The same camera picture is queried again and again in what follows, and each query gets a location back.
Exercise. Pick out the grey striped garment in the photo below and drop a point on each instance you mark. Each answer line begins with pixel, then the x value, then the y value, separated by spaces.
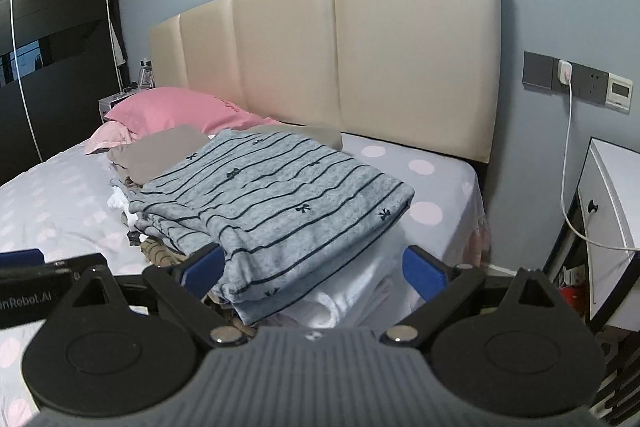
pixel 287 211

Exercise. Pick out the black sliding wardrobe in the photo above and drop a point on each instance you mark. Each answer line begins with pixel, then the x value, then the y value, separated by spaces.
pixel 57 62

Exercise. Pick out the white bedside table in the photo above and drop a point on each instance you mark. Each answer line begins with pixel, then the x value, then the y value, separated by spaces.
pixel 608 194

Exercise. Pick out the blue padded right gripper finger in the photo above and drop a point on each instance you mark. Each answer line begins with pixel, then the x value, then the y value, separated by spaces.
pixel 21 259

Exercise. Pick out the light pink cloth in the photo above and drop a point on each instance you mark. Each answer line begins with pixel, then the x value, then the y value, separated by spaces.
pixel 109 135

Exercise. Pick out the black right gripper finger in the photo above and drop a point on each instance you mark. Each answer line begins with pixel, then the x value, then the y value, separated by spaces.
pixel 114 346
pixel 508 345

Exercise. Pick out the beige leather headboard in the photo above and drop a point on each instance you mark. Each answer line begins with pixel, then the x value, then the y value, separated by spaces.
pixel 423 73

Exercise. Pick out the polka dot bed sheet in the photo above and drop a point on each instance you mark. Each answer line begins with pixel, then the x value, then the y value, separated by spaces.
pixel 60 207

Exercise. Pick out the pink pillow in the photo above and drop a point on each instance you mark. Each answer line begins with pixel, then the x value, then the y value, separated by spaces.
pixel 159 109

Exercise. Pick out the grey wall socket panel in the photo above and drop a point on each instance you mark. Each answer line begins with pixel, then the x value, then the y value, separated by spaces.
pixel 549 73

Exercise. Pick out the white folded garment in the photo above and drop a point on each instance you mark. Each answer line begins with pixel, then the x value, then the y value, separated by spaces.
pixel 360 286

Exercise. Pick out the water bottle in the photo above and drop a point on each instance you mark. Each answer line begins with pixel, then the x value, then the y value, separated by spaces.
pixel 146 77

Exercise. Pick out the white thermostat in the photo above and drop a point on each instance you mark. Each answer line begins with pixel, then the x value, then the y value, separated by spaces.
pixel 619 93

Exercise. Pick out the taupe folded garment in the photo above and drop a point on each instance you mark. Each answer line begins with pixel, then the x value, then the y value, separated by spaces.
pixel 146 159

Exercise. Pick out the far bedside table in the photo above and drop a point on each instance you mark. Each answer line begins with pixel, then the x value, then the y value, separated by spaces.
pixel 107 104

